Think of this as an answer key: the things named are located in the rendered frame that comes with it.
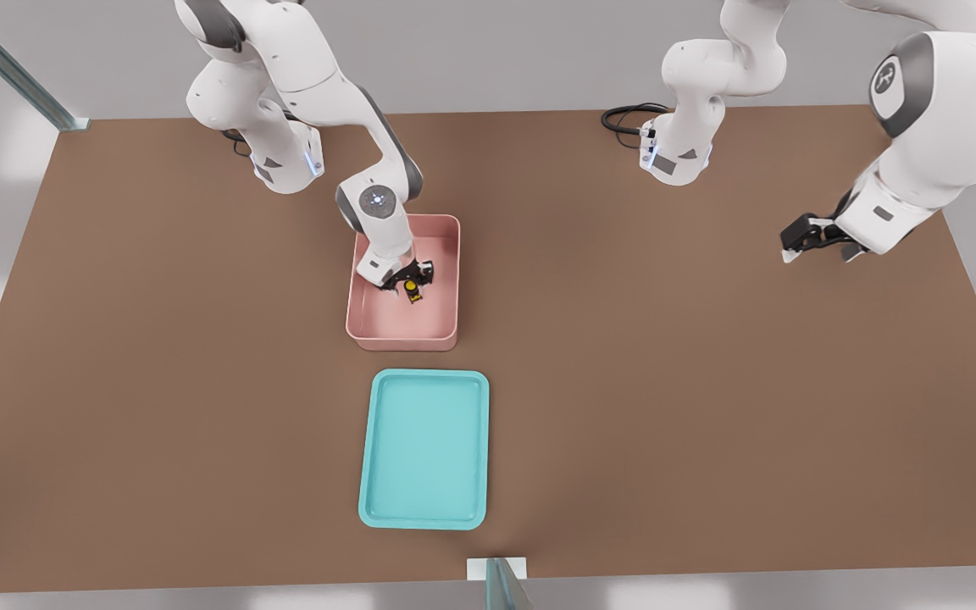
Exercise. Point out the pale blue-green tray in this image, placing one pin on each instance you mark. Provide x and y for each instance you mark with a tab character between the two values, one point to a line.
425	449

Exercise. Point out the yellow and black button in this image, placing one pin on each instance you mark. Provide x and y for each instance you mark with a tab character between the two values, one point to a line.
413	291

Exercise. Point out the pink box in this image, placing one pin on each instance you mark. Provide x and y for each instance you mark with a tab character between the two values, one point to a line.
407	322

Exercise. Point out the silver frame post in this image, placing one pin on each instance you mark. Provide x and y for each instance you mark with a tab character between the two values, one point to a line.
501	580
5	63

